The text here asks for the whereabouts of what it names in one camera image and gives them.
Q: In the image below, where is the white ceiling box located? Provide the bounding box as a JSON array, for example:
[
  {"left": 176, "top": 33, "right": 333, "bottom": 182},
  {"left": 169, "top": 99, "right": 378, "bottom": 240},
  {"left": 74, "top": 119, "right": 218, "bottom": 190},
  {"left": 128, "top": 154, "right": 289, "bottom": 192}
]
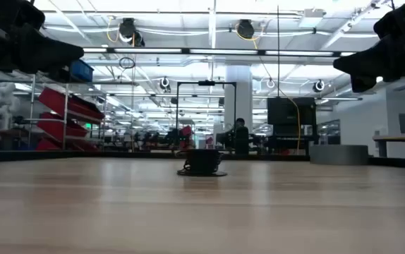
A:
[{"left": 298, "top": 8, "right": 326, "bottom": 28}]

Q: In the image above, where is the black aluminium table frame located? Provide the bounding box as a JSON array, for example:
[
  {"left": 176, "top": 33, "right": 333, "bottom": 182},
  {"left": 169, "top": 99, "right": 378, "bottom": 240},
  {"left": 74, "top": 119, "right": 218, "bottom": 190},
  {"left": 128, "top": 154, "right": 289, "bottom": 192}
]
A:
[{"left": 0, "top": 150, "right": 405, "bottom": 169}]

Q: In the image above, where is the black camera gantry frame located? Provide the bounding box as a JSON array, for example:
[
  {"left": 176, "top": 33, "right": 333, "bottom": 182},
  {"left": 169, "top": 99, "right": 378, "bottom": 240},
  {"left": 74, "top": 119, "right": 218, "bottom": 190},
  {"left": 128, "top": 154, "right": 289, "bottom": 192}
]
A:
[{"left": 176, "top": 80, "right": 238, "bottom": 149}]

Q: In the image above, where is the thin black vertical pole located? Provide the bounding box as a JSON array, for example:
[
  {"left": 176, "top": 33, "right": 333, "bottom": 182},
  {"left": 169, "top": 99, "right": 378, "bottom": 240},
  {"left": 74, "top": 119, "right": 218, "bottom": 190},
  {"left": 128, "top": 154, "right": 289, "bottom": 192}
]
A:
[{"left": 276, "top": 5, "right": 280, "bottom": 98}]

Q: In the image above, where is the black cord spool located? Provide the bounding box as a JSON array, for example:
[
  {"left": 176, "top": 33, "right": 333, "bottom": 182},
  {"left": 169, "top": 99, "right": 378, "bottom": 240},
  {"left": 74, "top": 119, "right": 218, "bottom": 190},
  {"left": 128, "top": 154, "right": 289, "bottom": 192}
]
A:
[{"left": 176, "top": 148, "right": 228, "bottom": 177}]

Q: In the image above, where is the yellow cable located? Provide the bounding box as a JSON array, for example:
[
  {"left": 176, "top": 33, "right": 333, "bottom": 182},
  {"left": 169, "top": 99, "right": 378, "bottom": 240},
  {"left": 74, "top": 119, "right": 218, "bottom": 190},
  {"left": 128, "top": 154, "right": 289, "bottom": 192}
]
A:
[{"left": 235, "top": 24, "right": 301, "bottom": 151}]

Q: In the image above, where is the long ceiling light strip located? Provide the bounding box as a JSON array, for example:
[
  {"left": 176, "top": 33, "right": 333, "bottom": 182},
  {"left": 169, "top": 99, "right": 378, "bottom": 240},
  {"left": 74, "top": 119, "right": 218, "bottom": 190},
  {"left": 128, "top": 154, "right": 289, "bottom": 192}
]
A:
[{"left": 82, "top": 47, "right": 357, "bottom": 57}]

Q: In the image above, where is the person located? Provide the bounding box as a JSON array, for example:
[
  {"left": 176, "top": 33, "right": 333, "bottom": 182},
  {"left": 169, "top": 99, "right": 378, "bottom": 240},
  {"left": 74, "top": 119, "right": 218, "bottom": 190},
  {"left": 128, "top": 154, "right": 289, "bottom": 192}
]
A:
[{"left": 229, "top": 117, "right": 248, "bottom": 133}]

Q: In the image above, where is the black monitor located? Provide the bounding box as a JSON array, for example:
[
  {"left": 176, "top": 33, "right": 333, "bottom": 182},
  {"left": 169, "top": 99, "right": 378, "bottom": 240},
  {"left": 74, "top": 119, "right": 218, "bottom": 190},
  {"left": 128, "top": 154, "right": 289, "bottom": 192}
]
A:
[{"left": 267, "top": 97, "right": 317, "bottom": 135}]

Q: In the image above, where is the blue storage bin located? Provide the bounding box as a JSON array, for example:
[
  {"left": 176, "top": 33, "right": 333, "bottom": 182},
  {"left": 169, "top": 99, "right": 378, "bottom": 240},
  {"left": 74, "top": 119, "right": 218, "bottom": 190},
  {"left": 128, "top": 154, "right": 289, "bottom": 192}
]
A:
[{"left": 70, "top": 59, "right": 95, "bottom": 83}]

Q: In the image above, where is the red storage bin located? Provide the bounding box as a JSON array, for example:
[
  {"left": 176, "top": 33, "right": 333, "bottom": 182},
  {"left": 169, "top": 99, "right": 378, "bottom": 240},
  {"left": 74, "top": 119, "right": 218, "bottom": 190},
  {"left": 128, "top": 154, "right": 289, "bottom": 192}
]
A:
[
  {"left": 38, "top": 87, "right": 105, "bottom": 124},
  {"left": 36, "top": 111, "right": 89, "bottom": 142},
  {"left": 35, "top": 137, "right": 99, "bottom": 152}
]

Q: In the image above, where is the metal shelf rack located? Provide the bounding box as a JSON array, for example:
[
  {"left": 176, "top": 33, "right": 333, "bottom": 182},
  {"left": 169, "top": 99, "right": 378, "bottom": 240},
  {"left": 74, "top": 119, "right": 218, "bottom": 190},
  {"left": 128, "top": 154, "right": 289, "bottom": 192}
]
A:
[{"left": 28, "top": 72, "right": 107, "bottom": 152}]

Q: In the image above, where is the wooden bench table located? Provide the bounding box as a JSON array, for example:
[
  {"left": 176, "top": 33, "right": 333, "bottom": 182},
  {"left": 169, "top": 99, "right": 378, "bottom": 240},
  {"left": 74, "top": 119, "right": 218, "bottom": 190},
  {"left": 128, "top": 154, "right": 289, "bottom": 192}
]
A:
[{"left": 372, "top": 132, "right": 405, "bottom": 158}]

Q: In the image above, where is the white pillar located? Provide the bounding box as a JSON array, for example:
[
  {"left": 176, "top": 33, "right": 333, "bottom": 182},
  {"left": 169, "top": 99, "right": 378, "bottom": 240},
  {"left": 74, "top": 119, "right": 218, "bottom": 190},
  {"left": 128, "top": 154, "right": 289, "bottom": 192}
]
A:
[{"left": 224, "top": 65, "right": 253, "bottom": 133}]

